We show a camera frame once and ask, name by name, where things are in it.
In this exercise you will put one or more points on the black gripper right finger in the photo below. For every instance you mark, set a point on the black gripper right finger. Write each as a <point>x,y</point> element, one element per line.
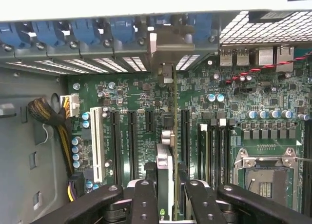
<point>202,204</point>

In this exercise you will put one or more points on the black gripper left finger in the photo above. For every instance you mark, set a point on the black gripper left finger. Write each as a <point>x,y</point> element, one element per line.
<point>143,204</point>

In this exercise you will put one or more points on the black RAM slot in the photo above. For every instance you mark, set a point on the black RAM slot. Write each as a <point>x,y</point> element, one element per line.
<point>228,155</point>
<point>221,155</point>
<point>213,155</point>
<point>307,165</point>

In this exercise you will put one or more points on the black power connector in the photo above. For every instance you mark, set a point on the black power connector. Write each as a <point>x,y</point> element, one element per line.
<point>78,185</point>

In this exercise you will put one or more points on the CPU socket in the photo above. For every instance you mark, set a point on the CPU socket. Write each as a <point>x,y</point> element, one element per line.
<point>268,182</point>

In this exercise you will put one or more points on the white expansion slot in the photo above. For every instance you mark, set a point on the white expansion slot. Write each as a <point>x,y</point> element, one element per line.
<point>98,146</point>

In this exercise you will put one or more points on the short black expansion slot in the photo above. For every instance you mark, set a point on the short black expansion slot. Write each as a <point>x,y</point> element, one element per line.
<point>150,121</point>

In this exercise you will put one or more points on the thin metal locking lever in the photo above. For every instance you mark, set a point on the thin metal locking lever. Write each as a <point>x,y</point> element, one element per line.
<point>302,159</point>

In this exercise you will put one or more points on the green motherboard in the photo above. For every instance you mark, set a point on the green motherboard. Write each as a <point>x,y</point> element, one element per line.
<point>136,92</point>

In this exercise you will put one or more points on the white power connector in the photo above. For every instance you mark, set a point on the white power connector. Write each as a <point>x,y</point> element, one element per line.
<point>72,104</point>

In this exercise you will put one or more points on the silver USB port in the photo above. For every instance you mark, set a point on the silver USB port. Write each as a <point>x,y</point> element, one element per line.
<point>242,56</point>
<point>226,56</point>

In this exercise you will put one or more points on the silver port block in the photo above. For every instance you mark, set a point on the silver port block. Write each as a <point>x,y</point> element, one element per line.
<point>265,56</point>

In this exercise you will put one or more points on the silver ethernet port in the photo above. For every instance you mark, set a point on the silver ethernet port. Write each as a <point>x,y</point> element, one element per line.
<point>285,58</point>

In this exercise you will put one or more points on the blue slot clip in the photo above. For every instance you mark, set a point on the blue slot clip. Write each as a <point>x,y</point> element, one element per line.
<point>122,28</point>
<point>45,32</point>
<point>201,26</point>
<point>85,31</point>
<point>7,33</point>

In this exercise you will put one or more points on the open black PC case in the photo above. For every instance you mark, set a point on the open black PC case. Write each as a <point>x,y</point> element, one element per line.
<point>31,53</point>

